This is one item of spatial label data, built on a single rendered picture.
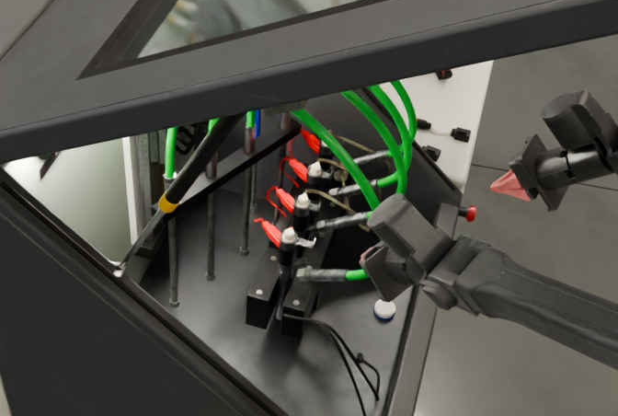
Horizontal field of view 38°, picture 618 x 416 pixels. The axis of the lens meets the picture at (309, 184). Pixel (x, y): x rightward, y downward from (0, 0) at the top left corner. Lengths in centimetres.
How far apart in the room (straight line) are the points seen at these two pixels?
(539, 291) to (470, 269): 11
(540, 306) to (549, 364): 185
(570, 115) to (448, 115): 64
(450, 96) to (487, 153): 141
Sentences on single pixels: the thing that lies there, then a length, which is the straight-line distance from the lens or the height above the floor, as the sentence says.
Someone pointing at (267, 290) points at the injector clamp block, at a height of 98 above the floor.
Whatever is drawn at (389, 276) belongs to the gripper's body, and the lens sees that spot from 119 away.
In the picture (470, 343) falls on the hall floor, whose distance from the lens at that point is 274.
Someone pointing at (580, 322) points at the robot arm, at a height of 150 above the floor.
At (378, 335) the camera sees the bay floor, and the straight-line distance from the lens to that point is 166.
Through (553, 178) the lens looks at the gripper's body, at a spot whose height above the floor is 129.
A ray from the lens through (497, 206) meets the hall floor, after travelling 314.
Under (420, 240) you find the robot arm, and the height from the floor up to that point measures 138.
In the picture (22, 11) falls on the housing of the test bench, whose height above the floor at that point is 150.
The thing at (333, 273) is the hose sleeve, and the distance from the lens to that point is 133.
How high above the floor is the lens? 216
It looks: 45 degrees down
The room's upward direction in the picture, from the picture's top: 7 degrees clockwise
